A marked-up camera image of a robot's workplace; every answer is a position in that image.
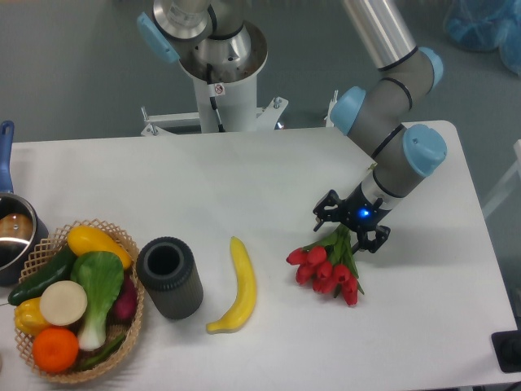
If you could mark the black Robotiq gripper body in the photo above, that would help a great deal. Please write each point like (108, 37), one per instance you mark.
(359, 214)

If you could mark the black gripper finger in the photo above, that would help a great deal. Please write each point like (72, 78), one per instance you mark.
(372, 239)
(327, 209)

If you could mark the red tulip bouquet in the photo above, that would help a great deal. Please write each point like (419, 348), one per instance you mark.
(329, 266)

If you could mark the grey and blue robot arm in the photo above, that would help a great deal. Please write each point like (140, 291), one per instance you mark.
(403, 155)

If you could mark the yellow banana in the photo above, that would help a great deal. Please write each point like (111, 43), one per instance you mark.
(245, 302)

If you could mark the black device at table edge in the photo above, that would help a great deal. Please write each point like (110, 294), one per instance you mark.
(507, 349)

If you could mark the dark grey ribbed vase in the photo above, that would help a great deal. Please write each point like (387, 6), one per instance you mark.
(167, 270)

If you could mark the blue plastic bag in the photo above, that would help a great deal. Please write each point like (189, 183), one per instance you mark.
(484, 26)

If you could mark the purple sweet potato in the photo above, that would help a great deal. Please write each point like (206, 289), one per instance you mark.
(126, 303)

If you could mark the green bok choy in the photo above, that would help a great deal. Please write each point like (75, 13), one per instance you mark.
(101, 275)

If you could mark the yellow squash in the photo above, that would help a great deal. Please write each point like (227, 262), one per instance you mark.
(85, 239)

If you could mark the green cucumber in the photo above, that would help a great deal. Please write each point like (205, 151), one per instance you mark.
(58, 268)

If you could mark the woven wicker basket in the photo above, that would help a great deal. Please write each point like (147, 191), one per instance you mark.
(126, 332)

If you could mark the green chili pepper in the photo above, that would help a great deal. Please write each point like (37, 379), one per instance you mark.
(102, 355)

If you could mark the orange fruit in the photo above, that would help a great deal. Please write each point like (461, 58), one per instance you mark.
(55, 349)

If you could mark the yellow bell pepper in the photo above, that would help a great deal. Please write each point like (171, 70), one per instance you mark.
(29, 318)

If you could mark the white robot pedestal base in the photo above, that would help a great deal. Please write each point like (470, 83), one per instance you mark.
(224, 75)

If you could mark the white frame at right edge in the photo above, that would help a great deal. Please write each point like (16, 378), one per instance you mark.
(504, 186)

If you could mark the blue handled saucepan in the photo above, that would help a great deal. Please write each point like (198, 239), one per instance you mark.
(21, 228)

